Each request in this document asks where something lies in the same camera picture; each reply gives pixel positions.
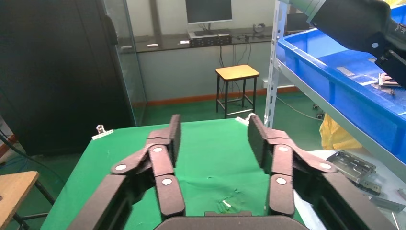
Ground grey perforated shelf upright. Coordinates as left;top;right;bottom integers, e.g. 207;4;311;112
264;0;290;128

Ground silver io shield plate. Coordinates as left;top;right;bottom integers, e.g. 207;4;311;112
370;72;402;96

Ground black hanging desk cables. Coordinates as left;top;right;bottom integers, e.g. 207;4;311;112
218;43;252;93

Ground green table cloth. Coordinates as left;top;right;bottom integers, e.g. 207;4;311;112
40;118;307;230

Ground black computer monitor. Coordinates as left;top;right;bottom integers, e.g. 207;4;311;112
185;0;233;33

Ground black tall cabinet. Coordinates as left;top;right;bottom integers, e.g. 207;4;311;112
0;0;137;157

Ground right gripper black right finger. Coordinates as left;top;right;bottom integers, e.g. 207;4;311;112
247;114;338;218

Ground glass partition panel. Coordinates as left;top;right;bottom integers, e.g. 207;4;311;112
101;0;147;127

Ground box shaped metal bracket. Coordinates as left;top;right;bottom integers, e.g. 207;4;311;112
326;150;377;186

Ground wooden stool with black legs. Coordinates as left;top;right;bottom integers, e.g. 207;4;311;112
0;171;56;230

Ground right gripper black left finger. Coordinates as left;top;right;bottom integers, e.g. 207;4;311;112
110;114;186;221

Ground dark desk counter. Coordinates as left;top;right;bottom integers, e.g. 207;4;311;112
117;26;277;54

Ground black floor cable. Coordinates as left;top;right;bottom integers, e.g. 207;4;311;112
0;131;66;186

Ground blue plastic tray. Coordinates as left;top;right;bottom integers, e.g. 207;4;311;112
276;3;406;157

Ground yellow plastic bag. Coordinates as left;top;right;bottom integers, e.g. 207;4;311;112
319;113;363;150

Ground white floor cable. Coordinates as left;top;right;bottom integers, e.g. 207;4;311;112
275;94;321;121

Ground black rack device box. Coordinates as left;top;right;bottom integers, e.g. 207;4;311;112
189;33;232;48

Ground wood top metal stool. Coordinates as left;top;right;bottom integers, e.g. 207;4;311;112
215;64;261;119

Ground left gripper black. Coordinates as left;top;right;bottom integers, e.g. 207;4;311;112
369;18;406;90

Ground long narrow metal bracket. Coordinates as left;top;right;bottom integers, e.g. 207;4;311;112
358;180;406;214

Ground silver binder clip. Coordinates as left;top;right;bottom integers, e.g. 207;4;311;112
91;124;114;140

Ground grey metal shelf board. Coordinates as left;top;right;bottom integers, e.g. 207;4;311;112
278;62;406;179

